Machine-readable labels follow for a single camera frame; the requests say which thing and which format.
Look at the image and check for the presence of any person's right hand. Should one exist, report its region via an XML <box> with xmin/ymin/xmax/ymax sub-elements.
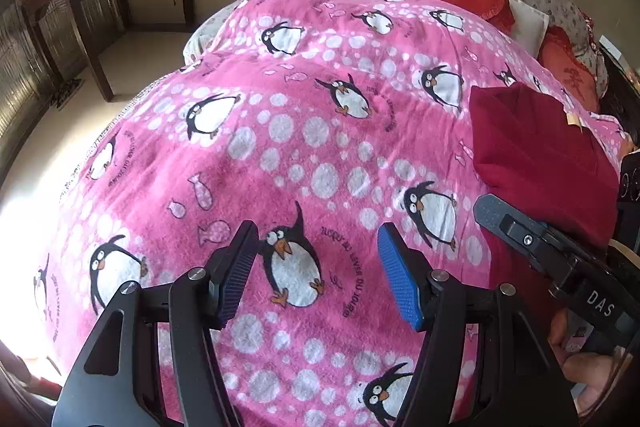
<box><xmin>548</xmin><ymin>309</ymin><xmax>634</xmax><ymax>417</ymax></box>

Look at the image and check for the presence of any pink penguin fleece blanket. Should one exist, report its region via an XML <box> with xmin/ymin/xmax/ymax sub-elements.
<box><xmin>47</xmin><ymin>0</ymin><xmax>625</xmax><ymax>426</ymax></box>

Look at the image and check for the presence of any small red heart cushion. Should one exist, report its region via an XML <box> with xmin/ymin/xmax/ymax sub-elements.
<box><xmin>538</xmin><ymin>26</ymin><xmax>599</xmax><ymax>113</ymax></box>

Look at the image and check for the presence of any dark red fleece sweater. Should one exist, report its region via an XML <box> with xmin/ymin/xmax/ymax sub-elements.
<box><xmin>468</xmin><ymin>82</ymin><xmax>622</xmax><ymax>338</ymax></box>

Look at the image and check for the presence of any white square pillow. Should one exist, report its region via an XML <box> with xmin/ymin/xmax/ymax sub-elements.
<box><xmin>509</xmin><ymin>0</ymin><xmax>550</xmax><ymax>58</ymax></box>

